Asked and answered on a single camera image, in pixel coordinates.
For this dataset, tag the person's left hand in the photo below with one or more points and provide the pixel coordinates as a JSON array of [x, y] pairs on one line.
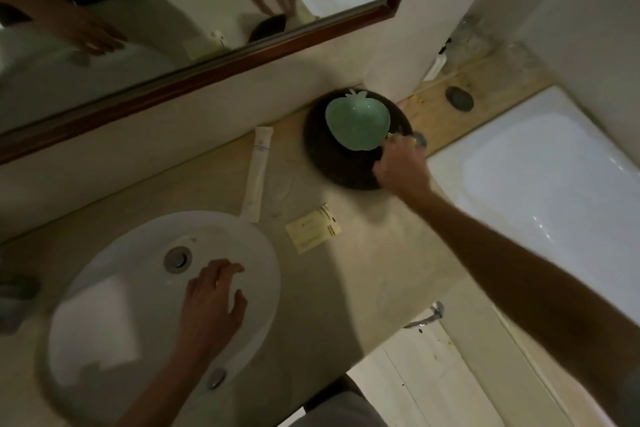
[[207, 311]]

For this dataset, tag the person's right hand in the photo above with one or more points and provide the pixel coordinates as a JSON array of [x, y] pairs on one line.
[[406, 169]]

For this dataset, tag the person's right thumb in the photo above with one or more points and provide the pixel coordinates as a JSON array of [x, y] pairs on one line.
[[380, 172]]

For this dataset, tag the person's left thumb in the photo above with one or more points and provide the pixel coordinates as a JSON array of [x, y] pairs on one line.
[[240, 307]]

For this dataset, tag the person's left forearm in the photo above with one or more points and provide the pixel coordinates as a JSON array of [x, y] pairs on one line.
[[159, 389]]

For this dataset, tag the person's right forearm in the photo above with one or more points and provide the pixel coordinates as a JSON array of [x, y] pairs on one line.
[[520, 281]]

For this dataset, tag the dark round woven tray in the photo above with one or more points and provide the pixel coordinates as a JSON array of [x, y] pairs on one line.
[[335, 156]]

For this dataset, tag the small grey round cap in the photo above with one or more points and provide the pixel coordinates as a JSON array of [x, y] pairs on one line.
[[420, 140]]

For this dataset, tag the green apple shaped dish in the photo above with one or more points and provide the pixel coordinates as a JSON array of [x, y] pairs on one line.
[[356, 122]]

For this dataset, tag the chrome sink overflow cap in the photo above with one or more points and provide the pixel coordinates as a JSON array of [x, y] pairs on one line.
[[216, 378]]

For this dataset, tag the chrome sink drain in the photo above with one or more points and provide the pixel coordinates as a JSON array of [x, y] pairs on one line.
[[178, 259]]

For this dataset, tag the small cream amenity packet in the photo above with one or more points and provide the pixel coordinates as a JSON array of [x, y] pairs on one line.
[[312, 230]]

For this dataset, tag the dark round bathtub knob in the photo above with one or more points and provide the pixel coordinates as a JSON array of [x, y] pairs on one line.
[[459, 98]]

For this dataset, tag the white oval sink basin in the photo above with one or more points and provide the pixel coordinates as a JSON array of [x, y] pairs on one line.
[[125, 321]]

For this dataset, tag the long white toothbrush sachet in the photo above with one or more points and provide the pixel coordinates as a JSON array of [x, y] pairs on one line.
[[257, 171]]

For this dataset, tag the wooden bathtub ledge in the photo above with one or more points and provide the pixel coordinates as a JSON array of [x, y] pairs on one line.
[[490, 91]]

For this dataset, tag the person's grey shorts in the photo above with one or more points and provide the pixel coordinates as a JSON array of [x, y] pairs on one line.
[[345, 406]]

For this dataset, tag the white bathtub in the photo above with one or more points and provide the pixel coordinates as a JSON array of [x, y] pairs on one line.
[[555, 201]]

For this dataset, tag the wooden framed wall mirror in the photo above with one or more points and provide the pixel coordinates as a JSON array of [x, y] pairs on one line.
[[165, 6]]

